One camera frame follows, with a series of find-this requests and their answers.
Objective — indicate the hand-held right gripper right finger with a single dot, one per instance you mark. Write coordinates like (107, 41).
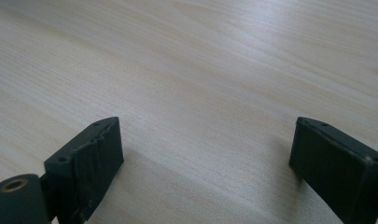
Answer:
(342, 174)

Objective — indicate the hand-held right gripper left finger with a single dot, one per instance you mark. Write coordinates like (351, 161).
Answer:
(90, 168)

